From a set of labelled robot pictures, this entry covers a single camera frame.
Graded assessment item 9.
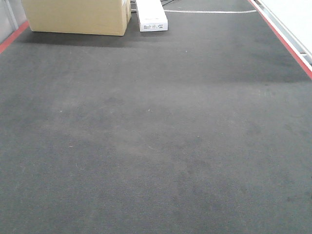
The white long carton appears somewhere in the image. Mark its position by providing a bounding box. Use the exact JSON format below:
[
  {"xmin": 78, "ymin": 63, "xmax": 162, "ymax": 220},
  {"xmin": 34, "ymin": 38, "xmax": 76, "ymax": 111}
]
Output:
[{"xmin": 136, "ymin": 0, "xmax": 168, "ymax": 32}]

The brown cardboard box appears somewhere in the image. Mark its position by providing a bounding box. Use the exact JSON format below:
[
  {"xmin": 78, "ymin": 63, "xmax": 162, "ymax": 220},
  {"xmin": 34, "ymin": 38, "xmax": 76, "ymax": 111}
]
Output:
[{"xmin": 21, "ymin": 0, "xmax": 131, "ymax": 36}]

